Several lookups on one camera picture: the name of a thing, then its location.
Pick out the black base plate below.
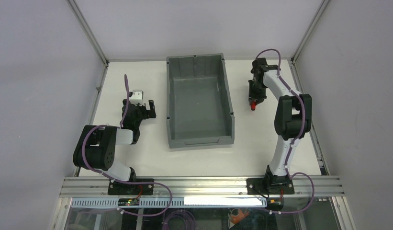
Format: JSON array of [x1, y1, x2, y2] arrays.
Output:
[[246, 178, 295, 196], [107, 179, 154, 196]]

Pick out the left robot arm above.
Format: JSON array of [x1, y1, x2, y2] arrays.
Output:
[[72, 99, 157, 183]]

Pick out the red handled screwdriver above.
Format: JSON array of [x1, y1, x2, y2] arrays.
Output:
[[249, 100, 256, 111]]

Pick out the orange object under table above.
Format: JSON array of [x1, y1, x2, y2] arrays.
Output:
[[229, 208, 249, 225]]

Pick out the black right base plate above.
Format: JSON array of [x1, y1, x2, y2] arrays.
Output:
[[246, 178, 295, 196]]

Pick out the coiled purple cable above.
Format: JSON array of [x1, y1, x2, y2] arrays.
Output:
[[161, 208, 197, 230]]

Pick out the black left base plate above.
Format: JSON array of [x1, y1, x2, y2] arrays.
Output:
[[107, 179, 154, 196]]

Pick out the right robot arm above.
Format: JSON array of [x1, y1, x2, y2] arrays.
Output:
[[248, 58, 312, 189]]

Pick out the white slotted cable duct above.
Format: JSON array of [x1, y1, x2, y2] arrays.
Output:
[[71, 196, 267, 209]]

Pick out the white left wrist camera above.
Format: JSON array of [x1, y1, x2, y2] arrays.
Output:
[[129, 90, 144, 106]]

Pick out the aluminium front rail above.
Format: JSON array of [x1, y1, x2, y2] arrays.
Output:
[[59, 175, 345, 198]]

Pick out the grey plastic bin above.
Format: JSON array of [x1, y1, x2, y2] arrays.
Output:
[[166, 53, 235, 149]]

